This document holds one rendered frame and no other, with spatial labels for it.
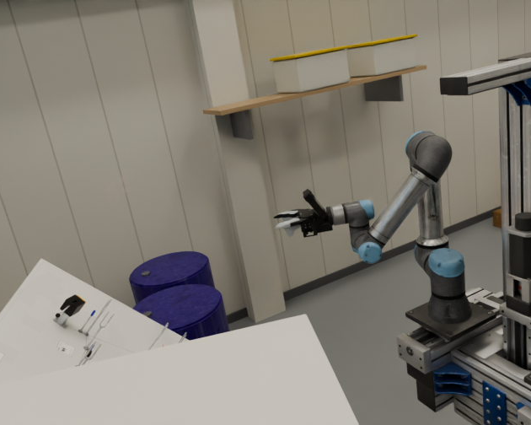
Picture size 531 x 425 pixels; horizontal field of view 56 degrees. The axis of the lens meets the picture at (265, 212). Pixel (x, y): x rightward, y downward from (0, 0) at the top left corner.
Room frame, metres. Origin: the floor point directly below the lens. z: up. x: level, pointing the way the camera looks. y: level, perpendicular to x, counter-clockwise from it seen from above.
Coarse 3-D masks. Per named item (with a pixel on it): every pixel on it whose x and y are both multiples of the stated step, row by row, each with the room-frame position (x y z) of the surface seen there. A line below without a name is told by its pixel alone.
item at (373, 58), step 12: (408, 36) 4.11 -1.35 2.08; (348, 48) 4.28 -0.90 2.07; (360, 48) 4.12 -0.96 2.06; (372, 48) 3.99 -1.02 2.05; (384, 48) 4.02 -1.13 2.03; (396, 48) 4.07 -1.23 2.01; (408, 48) 4.12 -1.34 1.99; (348, 60) 4.28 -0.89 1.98; (360, 60) 4.13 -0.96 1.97; (372, 60) 4.00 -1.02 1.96; (384, 60) 4.02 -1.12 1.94; (396, 60) 4.06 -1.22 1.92; (408, 60) 4.11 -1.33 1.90; (360, 72) 4.15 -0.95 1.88; (372, 72) 4.01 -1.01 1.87; (384, 72) 4.01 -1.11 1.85
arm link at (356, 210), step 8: (368, 200) 1.73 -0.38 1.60; (344, 208) 1.71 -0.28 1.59; (352, 208) 1.71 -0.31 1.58; (360, 208) 1.71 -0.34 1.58; (368, 208) 1.70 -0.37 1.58; (352, 216) 1.70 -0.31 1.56; (360, 216) 1.70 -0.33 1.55; (368, 216) 1.70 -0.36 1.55; (352, 224) 1.71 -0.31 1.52; (360, 224) 1.70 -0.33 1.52
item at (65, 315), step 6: (66, 300) 1.38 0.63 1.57; (72, 300) 1.39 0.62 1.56; (78, 300) 1.41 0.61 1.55; (66, 306) 1.38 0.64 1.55; (72, 306) 1.38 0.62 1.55; (78, 306) 1.39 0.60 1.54; (60, 312) 1.34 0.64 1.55; (66, 312) 1.38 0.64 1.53; (72, 312) 1.37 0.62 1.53; (60, 318) 1.39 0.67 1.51; (66, 318) 1.39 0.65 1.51; (60, 324) 1.39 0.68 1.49; (66, 324) 1.41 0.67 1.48
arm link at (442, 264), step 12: (432, 252) 1.64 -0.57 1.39; (444, 252) 1.62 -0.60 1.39; (456, 252) 1.61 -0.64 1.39; (432, 264) 1.58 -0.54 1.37; (444, 264) 1.55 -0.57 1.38; (456, 264) 1.55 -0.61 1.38; (432, 276) 1.58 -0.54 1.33; (444, 276) 1.55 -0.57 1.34; (456, 276) 1.54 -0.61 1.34; (432, 288) 1.59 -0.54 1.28; (444, 288) 1.55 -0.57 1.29; (456, 288) 1.54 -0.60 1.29
